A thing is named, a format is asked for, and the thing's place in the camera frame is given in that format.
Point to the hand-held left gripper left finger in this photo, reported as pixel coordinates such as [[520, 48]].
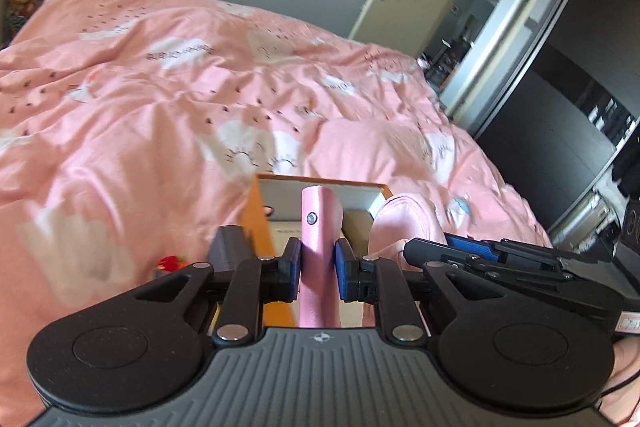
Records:
[[292, 269]]

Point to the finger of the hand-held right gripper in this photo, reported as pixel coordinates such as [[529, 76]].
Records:
[[470, 246], [430, 252]]

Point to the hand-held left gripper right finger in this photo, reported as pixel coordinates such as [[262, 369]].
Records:
[[344, 269]]

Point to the pink stick-shaped device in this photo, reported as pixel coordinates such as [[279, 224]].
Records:
[[320, 247]]

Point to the pink cloth pouch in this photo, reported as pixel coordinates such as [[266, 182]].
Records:
[[405, 219]]

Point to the orange cardboard box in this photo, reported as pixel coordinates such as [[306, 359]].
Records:
[[255, 217]]

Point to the person's right forearm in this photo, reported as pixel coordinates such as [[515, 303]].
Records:
[[627, 362]]

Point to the red crochet strawberry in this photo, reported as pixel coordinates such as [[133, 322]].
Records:
[[170, 263]]

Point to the black wardrobe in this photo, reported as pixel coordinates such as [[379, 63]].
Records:
[[575, 82]]

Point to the pink printed blanket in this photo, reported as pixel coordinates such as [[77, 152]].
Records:
[[150, 132]]

